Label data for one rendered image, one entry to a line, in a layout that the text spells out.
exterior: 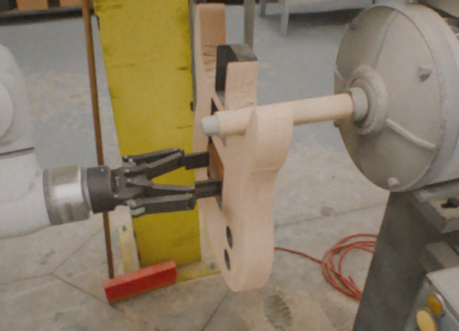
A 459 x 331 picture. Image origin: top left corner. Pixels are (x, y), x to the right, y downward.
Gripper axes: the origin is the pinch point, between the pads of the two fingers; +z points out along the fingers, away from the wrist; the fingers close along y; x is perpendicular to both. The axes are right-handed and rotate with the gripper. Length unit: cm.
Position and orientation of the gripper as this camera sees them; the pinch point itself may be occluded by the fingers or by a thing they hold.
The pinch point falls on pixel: (213, 171)
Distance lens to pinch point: 74.8
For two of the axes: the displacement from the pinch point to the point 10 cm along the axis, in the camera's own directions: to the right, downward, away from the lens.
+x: 0.3, -7.9, -6.1
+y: 2.8, 5.9, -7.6
